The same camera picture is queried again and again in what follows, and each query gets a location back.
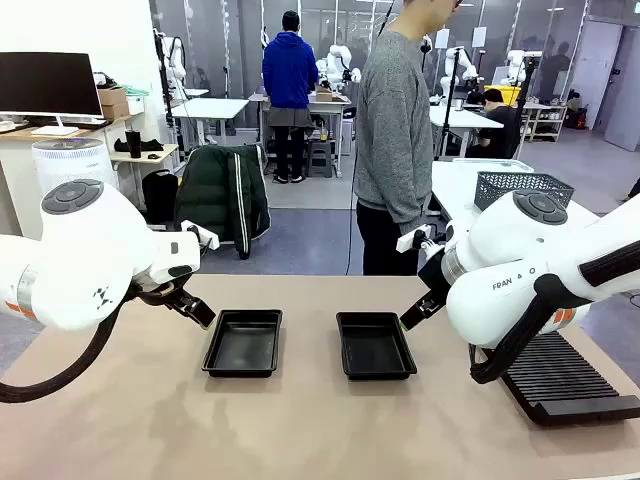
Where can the brown cardboard box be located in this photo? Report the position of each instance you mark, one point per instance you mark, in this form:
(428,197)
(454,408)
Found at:
(113,102)

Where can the black tumbler cup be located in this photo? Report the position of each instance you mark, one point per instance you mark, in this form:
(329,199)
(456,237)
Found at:
(133,144)

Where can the dark green puffer jacket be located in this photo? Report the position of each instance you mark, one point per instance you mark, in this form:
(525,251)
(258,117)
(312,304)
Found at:
(210,200)

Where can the grey background workbench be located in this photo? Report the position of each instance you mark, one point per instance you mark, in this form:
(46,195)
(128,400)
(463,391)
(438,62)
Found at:
(332,102)

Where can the black ESD tray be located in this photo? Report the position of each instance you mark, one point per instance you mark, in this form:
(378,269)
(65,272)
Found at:
(375,347)
(242,345)

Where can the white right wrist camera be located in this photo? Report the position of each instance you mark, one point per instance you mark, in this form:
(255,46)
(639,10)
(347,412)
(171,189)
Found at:
(412,239)

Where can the person in grey sweater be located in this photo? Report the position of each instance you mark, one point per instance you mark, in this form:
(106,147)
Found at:
(395,100)

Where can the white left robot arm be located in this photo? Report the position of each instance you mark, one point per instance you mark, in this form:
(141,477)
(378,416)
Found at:
(90,240)

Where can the black tripod stand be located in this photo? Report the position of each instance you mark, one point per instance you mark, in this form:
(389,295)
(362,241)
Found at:
(448,110)

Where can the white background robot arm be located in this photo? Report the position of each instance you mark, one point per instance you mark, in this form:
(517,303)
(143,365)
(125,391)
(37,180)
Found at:
(340,57)
(517,65)
(175,60)
(462,60)

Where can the black cloth bundle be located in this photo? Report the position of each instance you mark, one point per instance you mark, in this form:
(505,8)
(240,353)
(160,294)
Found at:
(150,146)

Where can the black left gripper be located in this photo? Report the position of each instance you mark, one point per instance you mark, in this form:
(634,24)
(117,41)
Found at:
(155,290)

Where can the white cylindrical air purifier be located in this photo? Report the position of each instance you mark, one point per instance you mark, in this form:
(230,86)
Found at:
(70,160)

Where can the black computer monitor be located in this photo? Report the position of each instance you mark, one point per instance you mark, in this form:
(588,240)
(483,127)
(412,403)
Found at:
(45,82)

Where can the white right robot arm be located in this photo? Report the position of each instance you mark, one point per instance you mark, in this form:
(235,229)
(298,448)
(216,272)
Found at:
(500,240)

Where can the grey step stool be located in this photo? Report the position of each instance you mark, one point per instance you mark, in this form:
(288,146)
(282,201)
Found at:
(320,160)

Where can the black slotted board rack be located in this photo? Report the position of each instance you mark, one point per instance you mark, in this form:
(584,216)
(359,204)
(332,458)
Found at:
(565,380)

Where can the white work table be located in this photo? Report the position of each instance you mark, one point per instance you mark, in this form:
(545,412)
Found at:
(450,185)

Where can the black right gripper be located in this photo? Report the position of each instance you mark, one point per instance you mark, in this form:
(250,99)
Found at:
(432,275)

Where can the grey sleeved right forearm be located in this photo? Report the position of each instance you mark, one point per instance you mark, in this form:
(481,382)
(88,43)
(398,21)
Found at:
(407,210)

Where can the person in blue hoodie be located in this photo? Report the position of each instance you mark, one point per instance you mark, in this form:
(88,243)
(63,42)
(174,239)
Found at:
(290,70)

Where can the white background table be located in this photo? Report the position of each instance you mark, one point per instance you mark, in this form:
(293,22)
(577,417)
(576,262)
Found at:
(210,107)

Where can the seated person with black hair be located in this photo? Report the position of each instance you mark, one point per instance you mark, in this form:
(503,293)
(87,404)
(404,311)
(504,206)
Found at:
(497,125)

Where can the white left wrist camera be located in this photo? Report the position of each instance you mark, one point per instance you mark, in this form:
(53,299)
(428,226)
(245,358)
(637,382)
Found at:
(202,234)

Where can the yellow plastic bin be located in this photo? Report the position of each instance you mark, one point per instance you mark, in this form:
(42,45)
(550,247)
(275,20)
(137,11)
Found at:
(507,94)

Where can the small wood top desk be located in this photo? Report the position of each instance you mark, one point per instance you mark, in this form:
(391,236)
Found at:
(150,159)

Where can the black backpack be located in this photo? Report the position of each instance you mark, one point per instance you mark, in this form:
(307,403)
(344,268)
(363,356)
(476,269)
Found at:
(159,195)

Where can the white shallow plastic tray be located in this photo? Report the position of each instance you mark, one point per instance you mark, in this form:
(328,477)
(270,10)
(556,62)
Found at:
(492,162)

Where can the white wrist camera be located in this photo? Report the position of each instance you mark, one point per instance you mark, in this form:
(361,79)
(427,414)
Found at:
(202,234)
(412,239)

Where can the grey plastic mesh basket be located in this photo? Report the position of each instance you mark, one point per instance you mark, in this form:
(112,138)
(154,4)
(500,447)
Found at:
(520,187)

